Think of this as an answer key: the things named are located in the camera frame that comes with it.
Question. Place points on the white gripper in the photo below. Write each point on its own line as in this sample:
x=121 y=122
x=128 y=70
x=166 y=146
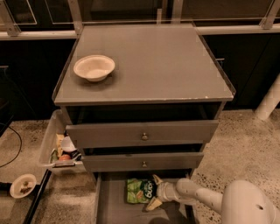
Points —
x=162 y=192

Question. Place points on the green rice chip bag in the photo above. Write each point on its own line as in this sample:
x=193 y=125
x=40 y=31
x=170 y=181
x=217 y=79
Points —
x=140 y=191

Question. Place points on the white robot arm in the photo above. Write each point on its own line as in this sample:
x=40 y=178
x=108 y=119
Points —
x=241 y=203

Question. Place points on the grey bottom drawer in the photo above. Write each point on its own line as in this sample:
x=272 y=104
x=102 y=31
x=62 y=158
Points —
x=112 y=206

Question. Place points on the grey drawer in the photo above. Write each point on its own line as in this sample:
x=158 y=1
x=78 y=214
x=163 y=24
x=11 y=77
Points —
x=142 y=162
x=112 y=206
x=105 y=135

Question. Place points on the grey middle drawer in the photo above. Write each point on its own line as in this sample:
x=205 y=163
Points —
x=142 y=162

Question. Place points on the grey top drawer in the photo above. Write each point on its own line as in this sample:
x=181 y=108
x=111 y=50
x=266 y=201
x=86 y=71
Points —
x=105 y=135

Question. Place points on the grey drawer cabinet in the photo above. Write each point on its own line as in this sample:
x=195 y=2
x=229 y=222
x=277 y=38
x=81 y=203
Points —
x=163 y=73

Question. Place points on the white bowl on counter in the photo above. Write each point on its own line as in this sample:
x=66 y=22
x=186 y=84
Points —
x=94 y=67

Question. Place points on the red item in bin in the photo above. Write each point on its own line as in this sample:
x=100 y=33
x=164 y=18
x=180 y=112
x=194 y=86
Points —
x=65 y=157

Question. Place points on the white cup in bin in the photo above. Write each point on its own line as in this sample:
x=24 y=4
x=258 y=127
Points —
x=67 y=144

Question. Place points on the clear plastic storage bin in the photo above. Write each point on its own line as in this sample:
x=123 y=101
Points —
x=56 y=126

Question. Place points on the white bowl on floor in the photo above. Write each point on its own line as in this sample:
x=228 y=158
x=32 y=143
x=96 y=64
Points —
x=23 y=186

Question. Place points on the white pipe leg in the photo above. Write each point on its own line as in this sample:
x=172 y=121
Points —
x=269 y=101

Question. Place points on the metal railing frame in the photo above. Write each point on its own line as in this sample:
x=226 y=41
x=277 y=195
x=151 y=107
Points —
x=62 y=19

